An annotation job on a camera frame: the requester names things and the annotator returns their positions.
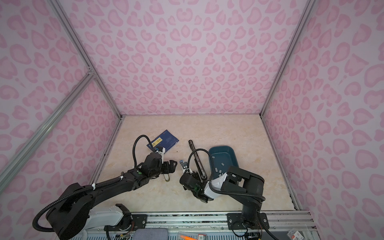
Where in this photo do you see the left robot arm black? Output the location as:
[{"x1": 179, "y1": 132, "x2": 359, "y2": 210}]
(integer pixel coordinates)
[{"x1": 32, "y1": 148, "x2": 178, "y2": 240}]

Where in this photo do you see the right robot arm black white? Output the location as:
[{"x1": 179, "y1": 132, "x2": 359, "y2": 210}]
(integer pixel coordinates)
[{"x1": 180, "y1": 149, "x2": 276, "y2": 240}]

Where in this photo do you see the blue book yellow label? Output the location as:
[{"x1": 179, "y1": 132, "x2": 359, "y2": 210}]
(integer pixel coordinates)
[{"x1": 147, "y1": 130, "x2": 179, "y2": 152}]

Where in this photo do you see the teal plastic tray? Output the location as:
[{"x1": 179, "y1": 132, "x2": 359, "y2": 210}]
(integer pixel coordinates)
[{"x1": 209, "y1": 146, "x2": 239, "y2": 180}]

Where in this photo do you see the grey pad front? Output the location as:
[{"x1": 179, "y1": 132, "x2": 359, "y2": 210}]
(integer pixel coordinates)
[{"x1": 132, "y1": 229, "x2": 169, "y2": 240}]

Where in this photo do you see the white tag front right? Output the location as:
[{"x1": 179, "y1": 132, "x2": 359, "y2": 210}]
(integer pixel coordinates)
[{"x1": 287, "y1": 229, "x2": 305, "y2": 240}]

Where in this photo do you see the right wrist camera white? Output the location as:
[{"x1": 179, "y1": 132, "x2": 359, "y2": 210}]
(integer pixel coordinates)
[{"x1": 181, "y1": 162, "x2": 191, "y2": 174}]

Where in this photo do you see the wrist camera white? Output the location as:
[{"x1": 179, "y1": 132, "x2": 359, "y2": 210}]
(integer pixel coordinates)
[
  {"x1": 181, "y1": 162, "x2": 191, "y2": 174},
  {"x1": 155, "y1": 146, "x2": 166, "y2": 163}
]

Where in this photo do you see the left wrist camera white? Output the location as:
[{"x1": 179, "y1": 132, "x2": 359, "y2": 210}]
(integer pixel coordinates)
[{"x1": 155, "y1": 146, "x2": 166, "y2": 163}]

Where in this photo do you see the orange handled tool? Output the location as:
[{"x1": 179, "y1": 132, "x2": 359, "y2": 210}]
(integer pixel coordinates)
[{"x1": 178, "y1": 232, "x2": 208, "y2": 240}]

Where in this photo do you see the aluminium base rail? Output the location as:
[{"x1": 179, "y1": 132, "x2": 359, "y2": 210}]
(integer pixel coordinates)
[{"x1": 133, "y1": 211, "x2": 320, "y2": 240}]

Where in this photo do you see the aluminium frame corner post left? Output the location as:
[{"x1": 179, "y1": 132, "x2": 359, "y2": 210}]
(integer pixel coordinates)
[{"x1": 47, "y1": 0, "x2": 124, "y2": 119}]

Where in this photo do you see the aluminium frame corner post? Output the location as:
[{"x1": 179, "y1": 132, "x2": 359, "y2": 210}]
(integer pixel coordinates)
[
  {"x1": 47, "y1": 0, "x2": 124, "y2": 119},
  {"x1": 260, "y1": 0, "x2": 318, "y2": 119}
]

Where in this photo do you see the aluminium diagonal frame bar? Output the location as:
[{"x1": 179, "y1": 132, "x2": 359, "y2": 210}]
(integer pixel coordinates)
[{"x1": 1, "y1": 71, "x2": 95, "y2": 193}]

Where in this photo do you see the aluminium frame corner post right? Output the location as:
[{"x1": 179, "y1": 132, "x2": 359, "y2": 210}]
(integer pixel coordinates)
[{"x1": 260, "y1": 0, "x2": 318, "y2": 119}]

